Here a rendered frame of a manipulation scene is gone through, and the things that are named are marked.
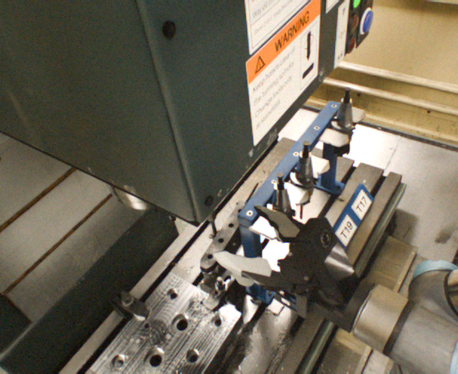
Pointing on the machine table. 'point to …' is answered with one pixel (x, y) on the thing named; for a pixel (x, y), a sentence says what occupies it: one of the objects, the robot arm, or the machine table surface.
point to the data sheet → (267, 18)
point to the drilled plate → (163, 317)
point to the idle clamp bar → (231, 226)
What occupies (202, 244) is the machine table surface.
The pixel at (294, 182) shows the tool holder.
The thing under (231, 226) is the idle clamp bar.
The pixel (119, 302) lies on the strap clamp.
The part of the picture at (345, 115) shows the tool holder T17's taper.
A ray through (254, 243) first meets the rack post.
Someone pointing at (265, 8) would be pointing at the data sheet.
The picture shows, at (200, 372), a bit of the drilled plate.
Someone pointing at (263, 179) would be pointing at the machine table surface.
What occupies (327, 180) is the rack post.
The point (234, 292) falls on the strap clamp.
